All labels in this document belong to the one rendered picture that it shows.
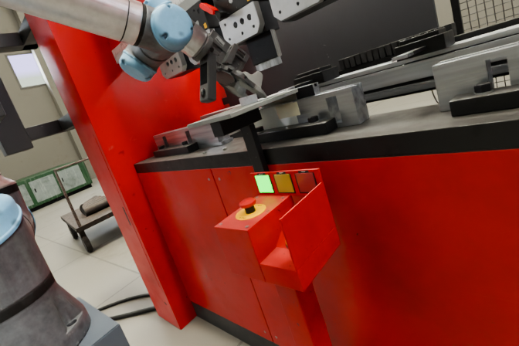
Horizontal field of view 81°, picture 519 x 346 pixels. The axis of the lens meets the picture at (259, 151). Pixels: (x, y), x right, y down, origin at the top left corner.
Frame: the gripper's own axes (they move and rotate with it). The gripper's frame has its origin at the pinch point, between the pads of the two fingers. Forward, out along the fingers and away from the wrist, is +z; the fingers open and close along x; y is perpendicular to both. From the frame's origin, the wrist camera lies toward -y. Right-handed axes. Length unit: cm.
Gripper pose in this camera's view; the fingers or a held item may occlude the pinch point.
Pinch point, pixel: (255, 99)
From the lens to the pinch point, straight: 86.4
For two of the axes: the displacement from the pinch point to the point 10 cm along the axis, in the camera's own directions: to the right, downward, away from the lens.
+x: -5.9, 0.2, 8.1
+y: 3.7, -8.8, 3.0
